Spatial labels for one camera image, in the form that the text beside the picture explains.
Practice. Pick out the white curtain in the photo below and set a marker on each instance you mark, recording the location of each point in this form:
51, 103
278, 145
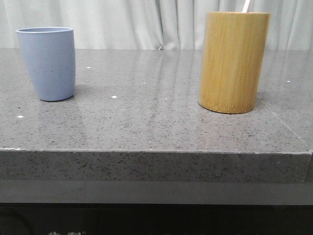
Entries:
151, 24

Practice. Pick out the pink chopstick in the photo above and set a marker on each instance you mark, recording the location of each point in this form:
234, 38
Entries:
246, 6

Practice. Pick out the bamboo cylinder holder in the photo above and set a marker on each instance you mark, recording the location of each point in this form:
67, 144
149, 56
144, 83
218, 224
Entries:
233, 50

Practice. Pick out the blue plastic cup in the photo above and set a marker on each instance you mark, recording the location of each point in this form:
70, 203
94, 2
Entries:
49, 54

